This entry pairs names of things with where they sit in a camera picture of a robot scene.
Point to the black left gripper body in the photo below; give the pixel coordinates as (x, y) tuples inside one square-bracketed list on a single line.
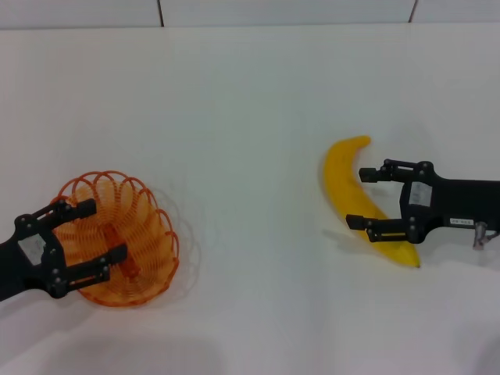
[(33, 258)]

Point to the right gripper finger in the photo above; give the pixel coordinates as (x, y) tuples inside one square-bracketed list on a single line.
[(375, 175), (384, 230)]

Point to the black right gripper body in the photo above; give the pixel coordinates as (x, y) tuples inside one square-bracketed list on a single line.
[(457, 201)]

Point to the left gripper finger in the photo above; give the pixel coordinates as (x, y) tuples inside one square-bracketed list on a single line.
[(80, 208), (97, 265)]

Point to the yellow banana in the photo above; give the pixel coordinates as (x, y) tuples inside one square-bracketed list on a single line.
[(343, 176)]

